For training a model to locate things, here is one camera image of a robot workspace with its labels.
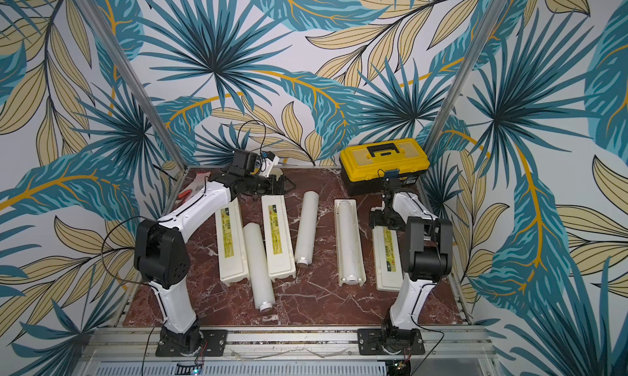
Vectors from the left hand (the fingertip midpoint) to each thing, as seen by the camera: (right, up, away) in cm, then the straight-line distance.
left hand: (287, 188), depth 86 cm
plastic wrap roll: (+23, -20, +5) cm, 30 cm away
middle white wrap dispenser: (-3, -17, +1) cm, 18 cm away
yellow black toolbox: (+29, +10, +13) cm, 33 cm away
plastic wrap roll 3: (+7, -16, +8) cm, 19 cm away
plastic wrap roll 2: (-8, -32, -5) cm, 33 cm away
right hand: (+38, -15, +10) cm, 42 cm away
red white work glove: (-45, +2, +26) cm, 52 cm away
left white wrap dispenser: (-18, -25, -4) cm, 31 cm away
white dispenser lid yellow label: (+36, -28, 0) cm, 46 cm away
